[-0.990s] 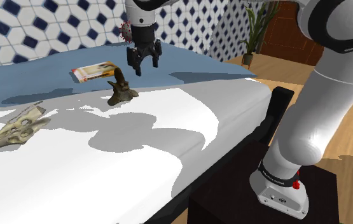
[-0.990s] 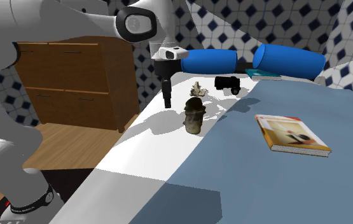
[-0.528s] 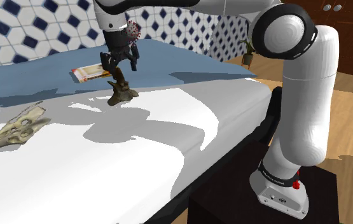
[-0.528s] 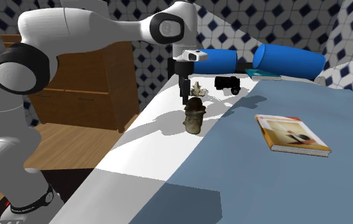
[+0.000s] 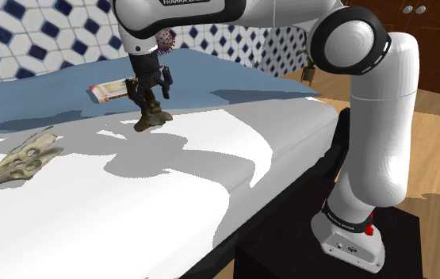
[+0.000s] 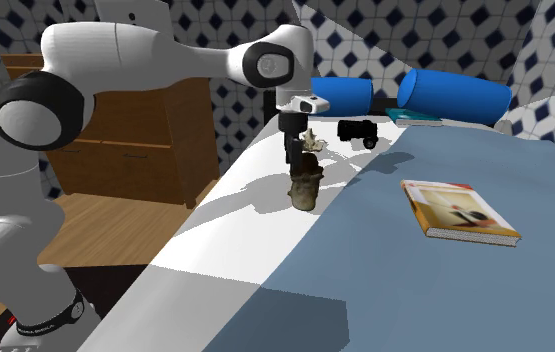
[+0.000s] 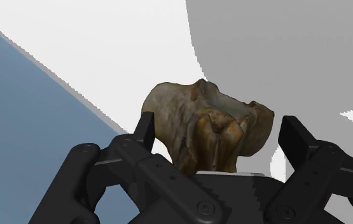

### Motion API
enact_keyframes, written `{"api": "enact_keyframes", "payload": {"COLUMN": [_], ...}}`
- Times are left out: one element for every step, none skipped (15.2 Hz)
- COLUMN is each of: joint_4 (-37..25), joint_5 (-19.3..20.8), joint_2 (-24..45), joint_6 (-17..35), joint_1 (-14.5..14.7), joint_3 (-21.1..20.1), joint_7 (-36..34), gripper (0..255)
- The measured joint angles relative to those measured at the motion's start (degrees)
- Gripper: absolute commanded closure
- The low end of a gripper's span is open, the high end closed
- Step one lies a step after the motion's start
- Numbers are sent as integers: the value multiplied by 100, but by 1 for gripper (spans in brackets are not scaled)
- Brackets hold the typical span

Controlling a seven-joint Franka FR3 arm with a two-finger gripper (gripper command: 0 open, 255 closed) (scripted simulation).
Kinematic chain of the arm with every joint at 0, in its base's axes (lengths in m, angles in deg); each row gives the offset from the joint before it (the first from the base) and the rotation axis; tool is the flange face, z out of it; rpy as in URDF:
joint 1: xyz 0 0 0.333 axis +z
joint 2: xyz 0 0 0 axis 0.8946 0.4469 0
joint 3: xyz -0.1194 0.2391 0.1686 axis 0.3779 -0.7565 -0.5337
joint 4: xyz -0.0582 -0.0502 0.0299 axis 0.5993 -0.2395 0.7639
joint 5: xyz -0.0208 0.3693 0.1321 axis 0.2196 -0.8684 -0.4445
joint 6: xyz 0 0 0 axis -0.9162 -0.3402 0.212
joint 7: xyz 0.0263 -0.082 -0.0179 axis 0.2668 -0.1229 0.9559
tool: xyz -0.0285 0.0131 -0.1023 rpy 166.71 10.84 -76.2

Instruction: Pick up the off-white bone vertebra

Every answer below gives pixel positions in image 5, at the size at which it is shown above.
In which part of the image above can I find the pale animal skull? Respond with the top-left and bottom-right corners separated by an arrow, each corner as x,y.
0,132 -> 65,197

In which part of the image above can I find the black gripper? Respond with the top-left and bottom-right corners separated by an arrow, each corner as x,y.
124,52 -> 174,105

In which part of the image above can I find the small potted plant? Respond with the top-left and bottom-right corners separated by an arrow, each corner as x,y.
298,49 -> 319,86

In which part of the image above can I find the red spiky ball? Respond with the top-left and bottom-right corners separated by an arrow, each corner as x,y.
155,29 -> 178,55

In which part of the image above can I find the bed with white sheet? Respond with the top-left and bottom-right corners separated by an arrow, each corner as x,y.
0,48 -> 351,279

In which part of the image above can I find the dark robot stand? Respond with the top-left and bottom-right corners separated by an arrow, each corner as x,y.
232,174 -> 424,279

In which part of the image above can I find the dark brown figure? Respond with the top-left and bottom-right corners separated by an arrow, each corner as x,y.
133,86 -> 174,133

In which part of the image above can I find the blue blanket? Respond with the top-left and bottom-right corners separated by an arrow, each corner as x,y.
0,48 -> 322,134

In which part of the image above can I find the red and white book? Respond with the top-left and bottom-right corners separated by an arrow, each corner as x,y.
89,78 -> 130,105

